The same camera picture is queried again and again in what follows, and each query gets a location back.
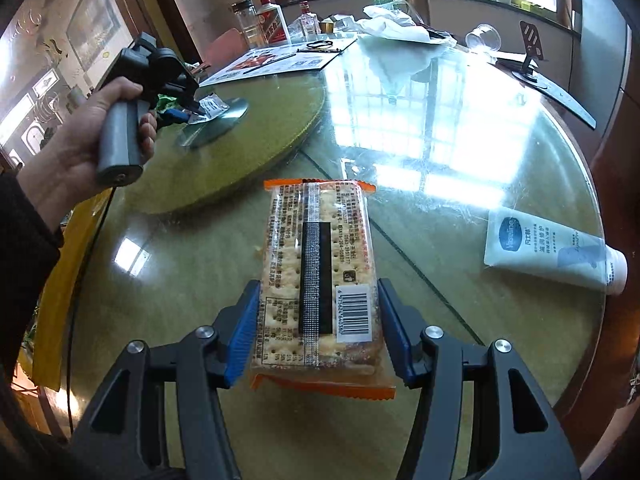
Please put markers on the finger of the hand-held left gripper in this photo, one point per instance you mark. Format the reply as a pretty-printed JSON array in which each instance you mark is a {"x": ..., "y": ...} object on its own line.
[
  {"x": 174, "y": 115},
  {"x": 194, "y": 106}
]

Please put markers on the yellow tray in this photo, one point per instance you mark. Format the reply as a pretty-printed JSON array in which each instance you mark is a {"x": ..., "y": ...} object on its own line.
[{"x": 60, "y": 270}]

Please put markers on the framed wall painting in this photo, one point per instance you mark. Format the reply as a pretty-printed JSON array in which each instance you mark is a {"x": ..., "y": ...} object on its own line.
[{"x": 95, "y": 22}]

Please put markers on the person's left hand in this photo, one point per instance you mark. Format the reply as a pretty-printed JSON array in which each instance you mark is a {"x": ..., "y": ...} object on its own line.
[{"x": 70, "y": 150}]

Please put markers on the round green turntable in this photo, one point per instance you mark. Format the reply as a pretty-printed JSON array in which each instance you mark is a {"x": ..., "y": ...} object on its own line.
[{"x": 235, "y": 170}]

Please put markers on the pink fly swatter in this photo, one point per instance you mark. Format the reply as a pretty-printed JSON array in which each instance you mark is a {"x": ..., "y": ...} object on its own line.
[{"x": 222, "y": 47}]

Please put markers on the clear glass jar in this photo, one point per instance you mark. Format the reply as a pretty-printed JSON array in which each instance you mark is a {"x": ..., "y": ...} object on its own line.
[{"x": 247, "y": 22}]

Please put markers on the black phone stand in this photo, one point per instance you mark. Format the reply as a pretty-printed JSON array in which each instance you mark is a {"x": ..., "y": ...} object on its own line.
[{"x": 531, "y": 50}]

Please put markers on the clear plastic cup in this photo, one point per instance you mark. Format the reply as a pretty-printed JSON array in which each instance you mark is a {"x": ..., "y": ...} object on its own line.
[{"x": 482, "y": 37}]

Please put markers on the small gold tin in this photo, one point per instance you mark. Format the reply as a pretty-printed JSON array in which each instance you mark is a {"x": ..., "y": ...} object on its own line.
[{"x": 327, "y": 25}]

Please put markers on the white plastic bag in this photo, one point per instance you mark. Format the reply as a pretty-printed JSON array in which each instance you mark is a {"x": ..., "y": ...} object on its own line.
[{"x": 395, "y": 27}]

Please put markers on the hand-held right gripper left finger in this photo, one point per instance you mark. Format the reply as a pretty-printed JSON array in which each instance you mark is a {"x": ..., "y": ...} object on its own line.
[{"x": 242, "y": 335}]

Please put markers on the small clear bottle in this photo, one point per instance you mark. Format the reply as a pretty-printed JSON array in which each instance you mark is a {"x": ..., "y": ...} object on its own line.
[{"x": 308, "y": 21}]

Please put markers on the white red-label liquor bottle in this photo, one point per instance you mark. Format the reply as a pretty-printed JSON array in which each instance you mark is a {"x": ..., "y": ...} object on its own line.
[{"x": 273, "y": 22}]

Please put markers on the printed paper sheet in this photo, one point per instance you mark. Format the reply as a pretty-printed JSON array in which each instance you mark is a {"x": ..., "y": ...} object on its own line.
[{"x": 280, "y": 62}]

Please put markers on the orange-edged cracker packet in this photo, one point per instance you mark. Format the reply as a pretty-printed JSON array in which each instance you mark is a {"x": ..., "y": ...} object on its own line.
[{"x": 320, "y": 260}]

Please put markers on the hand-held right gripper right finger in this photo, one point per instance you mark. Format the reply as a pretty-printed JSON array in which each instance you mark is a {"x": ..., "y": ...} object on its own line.
[{"x": 397, "y": 335}]

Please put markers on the person's left forearm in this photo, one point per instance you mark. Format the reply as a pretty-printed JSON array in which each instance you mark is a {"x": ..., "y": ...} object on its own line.
[{"x": 20, "y": 260}]

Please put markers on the small silver snack packet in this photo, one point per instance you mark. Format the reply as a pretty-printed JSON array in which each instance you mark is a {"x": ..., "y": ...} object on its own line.
[{"x": 212, "y": 106}]

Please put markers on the white hand cream tube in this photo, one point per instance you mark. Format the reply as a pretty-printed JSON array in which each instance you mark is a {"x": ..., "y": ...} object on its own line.
[{"x": 540, "y": 247}]

